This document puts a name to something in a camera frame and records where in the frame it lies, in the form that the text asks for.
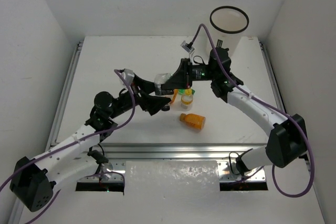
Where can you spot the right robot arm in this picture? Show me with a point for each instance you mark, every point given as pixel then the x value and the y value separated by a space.
pixel 285 135

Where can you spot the left side rail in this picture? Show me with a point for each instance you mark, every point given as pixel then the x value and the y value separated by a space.
pixel 70 73

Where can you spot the orange bottle fruit label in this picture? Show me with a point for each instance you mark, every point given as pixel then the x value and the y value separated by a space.
pixel 174 96

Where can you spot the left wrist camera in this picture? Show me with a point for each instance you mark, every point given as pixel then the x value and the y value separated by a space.
pixel 127 77

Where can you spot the orange bottle brown cap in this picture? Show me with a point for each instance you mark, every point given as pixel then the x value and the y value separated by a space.
pixel 193 120

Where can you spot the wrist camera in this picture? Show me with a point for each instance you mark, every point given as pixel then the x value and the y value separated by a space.
pixel 188 47
pixel 127 77

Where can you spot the clear bottle black label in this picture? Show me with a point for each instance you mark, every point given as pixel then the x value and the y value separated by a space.
pixel 160 79

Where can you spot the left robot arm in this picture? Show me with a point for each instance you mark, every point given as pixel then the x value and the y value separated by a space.
pixel 36 180

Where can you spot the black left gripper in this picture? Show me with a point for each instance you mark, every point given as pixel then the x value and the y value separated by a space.
pixel 138 92

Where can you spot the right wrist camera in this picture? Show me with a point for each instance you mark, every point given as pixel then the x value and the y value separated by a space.
pixel 188 47

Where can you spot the green plastic bottle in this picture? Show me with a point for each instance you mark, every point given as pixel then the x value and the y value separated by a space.
pixel 181 91

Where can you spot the white bin black rim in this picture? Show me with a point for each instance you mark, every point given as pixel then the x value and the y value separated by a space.
pixel 226 27

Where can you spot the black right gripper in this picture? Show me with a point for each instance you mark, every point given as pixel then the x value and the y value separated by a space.
pixel 180 79

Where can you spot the aluminium table edge rail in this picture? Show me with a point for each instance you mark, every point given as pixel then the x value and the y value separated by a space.
pixel 173 151

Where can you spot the white foam cover plate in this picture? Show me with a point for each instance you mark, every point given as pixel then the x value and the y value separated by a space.
pixel 182 178

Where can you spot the clear bottle yellow cap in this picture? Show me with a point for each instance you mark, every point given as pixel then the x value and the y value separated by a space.
pixel 187 99

